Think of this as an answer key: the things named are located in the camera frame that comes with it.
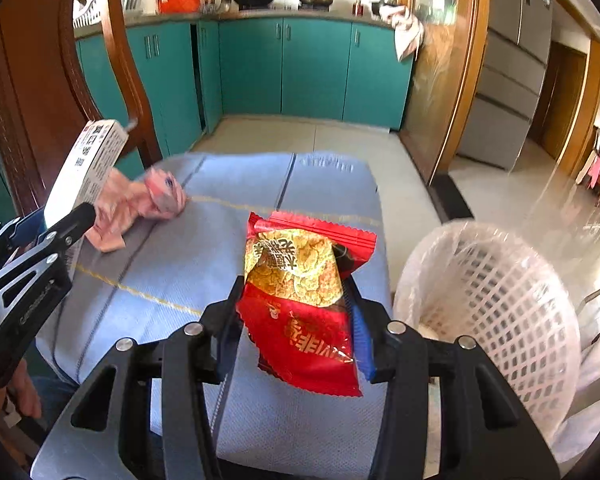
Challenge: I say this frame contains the person's left hand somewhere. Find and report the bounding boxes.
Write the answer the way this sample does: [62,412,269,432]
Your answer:
[7,357,43,421]

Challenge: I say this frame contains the brown wooden door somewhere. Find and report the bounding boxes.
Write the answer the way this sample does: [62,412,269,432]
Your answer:
[530,42,588,161]

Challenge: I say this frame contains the red snack packet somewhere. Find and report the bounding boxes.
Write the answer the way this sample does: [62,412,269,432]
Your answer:
[236,211,378,398]

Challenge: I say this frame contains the wooden glass door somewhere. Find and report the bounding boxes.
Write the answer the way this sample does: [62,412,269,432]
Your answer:
[399,0,490,186]

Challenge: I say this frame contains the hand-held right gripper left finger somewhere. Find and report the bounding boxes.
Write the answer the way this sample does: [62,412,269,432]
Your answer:
[30,275,245,480]

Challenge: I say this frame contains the white medicine box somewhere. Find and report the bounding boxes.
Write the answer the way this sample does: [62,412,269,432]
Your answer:
[44,119,130,281]

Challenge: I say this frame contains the teal kitchen cabinets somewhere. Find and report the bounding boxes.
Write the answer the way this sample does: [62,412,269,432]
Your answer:
[0,16,415,231]

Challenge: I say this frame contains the carved wooden chair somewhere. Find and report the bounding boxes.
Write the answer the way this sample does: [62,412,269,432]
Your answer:
[0,0,163,221]

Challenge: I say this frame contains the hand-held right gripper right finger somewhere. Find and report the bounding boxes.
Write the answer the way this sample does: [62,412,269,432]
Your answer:
[342,275,560,480]

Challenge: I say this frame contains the white lattice waste basket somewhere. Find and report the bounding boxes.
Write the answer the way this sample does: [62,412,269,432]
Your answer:
[394,221,583,443]

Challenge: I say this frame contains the white dish rack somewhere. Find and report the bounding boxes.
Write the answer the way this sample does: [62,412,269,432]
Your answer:
[72,0,143,28]

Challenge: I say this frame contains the pink wrapper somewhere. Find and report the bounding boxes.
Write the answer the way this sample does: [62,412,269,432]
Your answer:
[86,166,188,254]

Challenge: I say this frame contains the pink towel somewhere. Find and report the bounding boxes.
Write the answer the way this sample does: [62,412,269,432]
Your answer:
[387,5,425,63]

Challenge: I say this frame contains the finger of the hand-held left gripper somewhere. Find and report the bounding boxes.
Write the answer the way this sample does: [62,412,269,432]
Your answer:
[0,207,49,274]
[0,202,99,302]

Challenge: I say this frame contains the dark chair frame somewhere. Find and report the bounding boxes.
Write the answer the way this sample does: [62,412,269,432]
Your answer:
[574,280,600,346]

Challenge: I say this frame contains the grey refrigerator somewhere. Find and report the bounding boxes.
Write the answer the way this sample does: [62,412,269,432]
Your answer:
[457,0,553,170]

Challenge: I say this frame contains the blue woven cloth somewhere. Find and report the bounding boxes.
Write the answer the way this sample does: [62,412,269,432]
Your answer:
[32,151,395,478]

